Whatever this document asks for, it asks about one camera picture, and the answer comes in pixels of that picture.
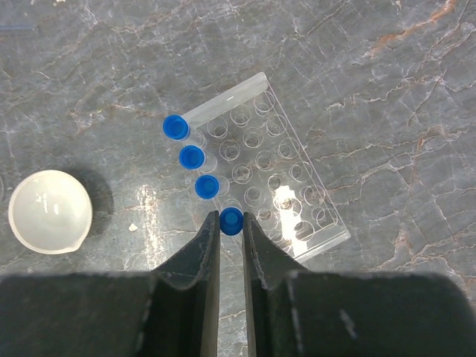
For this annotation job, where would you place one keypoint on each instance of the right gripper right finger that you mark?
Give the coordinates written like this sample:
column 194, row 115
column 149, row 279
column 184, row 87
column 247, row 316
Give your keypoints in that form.
column 292, row 311

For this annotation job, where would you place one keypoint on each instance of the clear acrylic tube rack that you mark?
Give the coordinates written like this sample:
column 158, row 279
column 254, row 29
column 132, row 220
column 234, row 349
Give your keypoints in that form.
column 262, row 168

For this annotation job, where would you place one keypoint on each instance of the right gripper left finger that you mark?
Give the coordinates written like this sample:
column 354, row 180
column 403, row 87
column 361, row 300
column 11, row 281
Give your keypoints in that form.
column 172, row 310

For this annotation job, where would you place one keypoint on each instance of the white evaporating dish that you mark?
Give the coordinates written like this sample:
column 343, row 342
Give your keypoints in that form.
column 50, row 212

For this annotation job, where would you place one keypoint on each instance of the blue capped test tube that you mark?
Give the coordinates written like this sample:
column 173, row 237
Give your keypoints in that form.
column 207, row 186
column 191, row 157
column 176, row 127
column 231, row 221

